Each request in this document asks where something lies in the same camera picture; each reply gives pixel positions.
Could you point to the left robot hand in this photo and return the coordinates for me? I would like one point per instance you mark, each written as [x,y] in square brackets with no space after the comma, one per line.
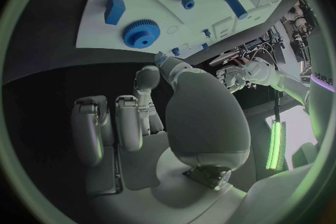
[232,78]

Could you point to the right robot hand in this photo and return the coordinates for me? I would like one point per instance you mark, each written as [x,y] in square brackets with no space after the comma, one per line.
[204,114]

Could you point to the small blue peg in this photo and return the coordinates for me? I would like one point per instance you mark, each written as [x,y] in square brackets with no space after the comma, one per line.
[175,51]
[206,32]
[205,47]

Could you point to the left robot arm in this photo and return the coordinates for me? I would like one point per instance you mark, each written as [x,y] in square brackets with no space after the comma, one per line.
[262,74]

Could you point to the workshop desk with equipment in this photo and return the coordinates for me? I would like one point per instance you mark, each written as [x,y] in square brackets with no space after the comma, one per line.
[225,58]

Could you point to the blue cylinder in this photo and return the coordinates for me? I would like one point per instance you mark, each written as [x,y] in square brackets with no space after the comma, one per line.
[235,6]

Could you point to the glowing light bar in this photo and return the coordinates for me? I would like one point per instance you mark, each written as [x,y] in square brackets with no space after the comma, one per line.
[274,144]

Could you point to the blue plug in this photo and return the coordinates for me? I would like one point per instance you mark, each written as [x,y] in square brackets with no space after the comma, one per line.
[187,2]

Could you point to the blue gear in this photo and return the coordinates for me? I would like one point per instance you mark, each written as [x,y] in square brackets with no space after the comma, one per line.
[139,34]

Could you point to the blue block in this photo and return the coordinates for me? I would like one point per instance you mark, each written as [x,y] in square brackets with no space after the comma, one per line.
[114,10]

